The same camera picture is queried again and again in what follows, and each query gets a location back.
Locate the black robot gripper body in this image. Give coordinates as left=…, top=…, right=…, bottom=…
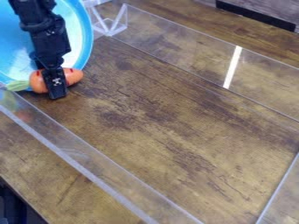
left=7, top=0, right=70, bottom=70

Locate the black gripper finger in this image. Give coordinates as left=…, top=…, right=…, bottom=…
left=41, top=67, right=66, bottom=100

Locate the orange toy carrot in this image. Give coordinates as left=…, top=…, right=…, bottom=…
left=5, top=67, right=83, bottom=94

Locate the blue round tray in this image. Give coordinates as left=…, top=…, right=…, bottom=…
left=0, top=0, right=93, bottom=84

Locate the black bar at table edge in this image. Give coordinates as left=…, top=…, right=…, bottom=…
left=216, top=0, right=296, bottom=32

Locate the clear acrylic front wall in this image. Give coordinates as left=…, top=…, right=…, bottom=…
left=0, top=83, right=202, bottom=224

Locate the clear acrylic wall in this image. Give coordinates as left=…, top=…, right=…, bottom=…
left=256, top=153, right=299, bottom=224
left=82, top=0, right=299, bottom=121
left=0, top=83, right=202, bottom=224

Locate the clear acrylic back wall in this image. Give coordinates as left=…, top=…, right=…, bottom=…
left=82, top=0, right=299, bottom=121

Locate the clear acrylic right wall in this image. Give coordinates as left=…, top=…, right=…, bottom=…
left=256, top=153, right=299, bottom=224

